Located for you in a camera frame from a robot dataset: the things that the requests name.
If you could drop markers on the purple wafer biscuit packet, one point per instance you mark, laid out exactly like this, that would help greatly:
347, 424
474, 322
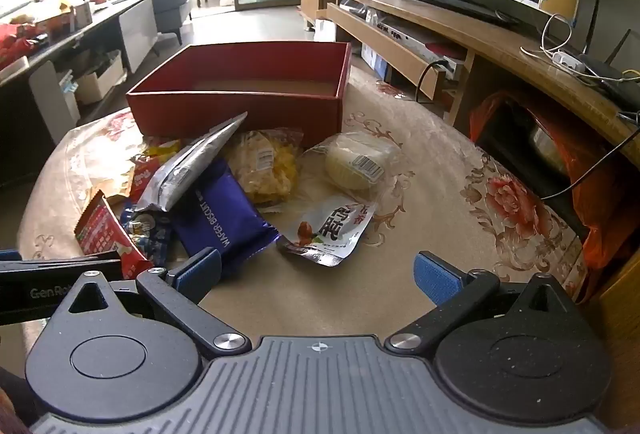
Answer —
220, 219

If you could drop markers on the red cardboard box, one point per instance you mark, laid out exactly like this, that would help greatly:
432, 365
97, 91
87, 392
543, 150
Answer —
240, 114

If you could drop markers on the white plastic bag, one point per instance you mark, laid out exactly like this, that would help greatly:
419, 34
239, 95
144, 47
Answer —
325, 32

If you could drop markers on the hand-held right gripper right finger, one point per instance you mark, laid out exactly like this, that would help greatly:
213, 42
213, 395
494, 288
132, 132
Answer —
436, 276

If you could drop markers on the white storage box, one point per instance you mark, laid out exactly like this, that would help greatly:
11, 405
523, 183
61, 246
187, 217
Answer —
100, 82

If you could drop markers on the small grey box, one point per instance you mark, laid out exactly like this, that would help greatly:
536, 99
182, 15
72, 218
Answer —
82, 13

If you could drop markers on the wooden television stand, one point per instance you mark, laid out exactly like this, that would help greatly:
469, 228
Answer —
450, 22

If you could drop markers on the grey sofa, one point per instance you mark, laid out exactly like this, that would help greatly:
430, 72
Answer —
172, 7

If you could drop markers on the silver foil snack packet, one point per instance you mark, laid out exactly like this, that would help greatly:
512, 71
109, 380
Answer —
185, 169

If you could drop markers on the round pastry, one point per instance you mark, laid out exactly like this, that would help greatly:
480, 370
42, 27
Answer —
350, 164

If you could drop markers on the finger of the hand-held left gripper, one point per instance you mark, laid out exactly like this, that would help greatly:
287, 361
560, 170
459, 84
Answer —
60, 269

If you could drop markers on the orange plastic bag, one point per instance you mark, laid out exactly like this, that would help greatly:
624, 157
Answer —
600, 234

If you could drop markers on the red and yellow snack packet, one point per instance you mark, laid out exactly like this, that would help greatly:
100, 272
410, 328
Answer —
147, 169

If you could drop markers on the yellow snack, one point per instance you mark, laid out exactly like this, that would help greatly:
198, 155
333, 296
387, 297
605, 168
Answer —
270, 169

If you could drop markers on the black router with antennas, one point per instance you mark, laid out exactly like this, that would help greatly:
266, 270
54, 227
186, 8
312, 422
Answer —
610, 70

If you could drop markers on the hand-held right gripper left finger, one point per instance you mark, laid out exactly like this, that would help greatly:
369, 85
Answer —
200, 266

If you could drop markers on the dark coffee table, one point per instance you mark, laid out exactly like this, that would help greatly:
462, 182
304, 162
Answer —
90, 28

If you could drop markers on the white date snack packet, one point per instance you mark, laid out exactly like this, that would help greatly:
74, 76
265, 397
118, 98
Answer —
335, 229

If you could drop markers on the blue candy packet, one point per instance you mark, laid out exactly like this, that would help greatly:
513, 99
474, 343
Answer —
147, 234

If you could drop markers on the red packages pile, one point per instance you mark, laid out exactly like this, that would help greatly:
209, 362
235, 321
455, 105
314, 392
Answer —
20, 44

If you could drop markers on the white media player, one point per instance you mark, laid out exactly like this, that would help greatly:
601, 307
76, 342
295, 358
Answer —
415, 39

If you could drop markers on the white power strip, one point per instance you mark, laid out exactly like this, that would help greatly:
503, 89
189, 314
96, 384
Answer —
567, 60

